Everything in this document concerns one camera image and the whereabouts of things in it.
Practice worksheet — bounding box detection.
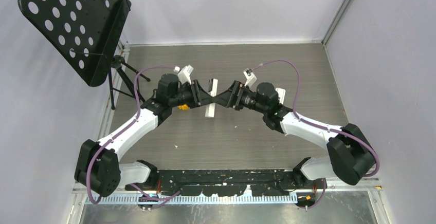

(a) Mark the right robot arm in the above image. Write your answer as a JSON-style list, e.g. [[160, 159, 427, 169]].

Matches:
[[213, 81, 379, 188]]

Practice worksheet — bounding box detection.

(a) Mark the white remote control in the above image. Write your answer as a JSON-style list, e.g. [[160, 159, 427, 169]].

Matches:
[[205, 78, 219, 119], [275, 87, 286, 104]]

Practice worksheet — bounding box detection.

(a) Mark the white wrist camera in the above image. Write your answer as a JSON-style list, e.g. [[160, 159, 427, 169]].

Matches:
[[173, 65, 194, 84], [243, 68, 257, 88]]

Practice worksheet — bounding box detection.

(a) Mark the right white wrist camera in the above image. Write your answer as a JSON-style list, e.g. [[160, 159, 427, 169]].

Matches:
[[243, 68, 257, 88]]

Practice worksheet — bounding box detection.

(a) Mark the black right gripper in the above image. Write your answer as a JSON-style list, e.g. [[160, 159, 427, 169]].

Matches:
[[212, 80, 268, 114]]

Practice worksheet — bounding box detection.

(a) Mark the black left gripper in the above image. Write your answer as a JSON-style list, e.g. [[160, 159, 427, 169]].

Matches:
[[169, 80, 213, 109]]

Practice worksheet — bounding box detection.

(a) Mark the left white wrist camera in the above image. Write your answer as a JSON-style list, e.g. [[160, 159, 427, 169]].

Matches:
[[173, 65, 194, 84]]

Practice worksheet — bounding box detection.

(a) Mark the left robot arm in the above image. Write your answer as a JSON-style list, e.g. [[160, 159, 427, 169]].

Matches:
[[74, 73, 217, 204]]

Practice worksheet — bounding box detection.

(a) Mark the black music stand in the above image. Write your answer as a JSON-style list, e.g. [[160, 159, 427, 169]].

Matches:
[[17, 0, 151, 111]]

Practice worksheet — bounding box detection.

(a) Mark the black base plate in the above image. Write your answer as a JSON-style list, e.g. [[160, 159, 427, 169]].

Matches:
[[125, 169, 328, 198]]

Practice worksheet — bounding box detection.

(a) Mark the yellow orange toy block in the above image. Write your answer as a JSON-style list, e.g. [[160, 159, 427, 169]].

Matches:
[[178, 104, 189, 110]]

